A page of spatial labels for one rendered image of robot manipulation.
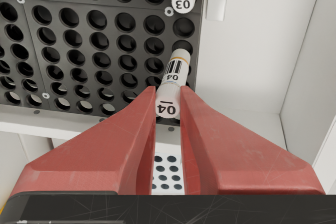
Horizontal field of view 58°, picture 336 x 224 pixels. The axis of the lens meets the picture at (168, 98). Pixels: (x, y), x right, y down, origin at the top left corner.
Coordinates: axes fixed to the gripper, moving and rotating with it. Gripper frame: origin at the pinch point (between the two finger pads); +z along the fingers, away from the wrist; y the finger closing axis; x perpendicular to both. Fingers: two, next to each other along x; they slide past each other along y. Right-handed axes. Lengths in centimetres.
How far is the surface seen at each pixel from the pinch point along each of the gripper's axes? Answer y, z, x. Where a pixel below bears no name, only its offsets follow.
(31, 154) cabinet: 20.6, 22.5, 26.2
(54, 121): 10.0, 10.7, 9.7
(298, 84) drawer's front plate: -10.3, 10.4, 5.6
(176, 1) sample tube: -0.4, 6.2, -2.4
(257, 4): -6.8, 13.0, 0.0
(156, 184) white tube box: 1.7, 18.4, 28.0
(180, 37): -0.8, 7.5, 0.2
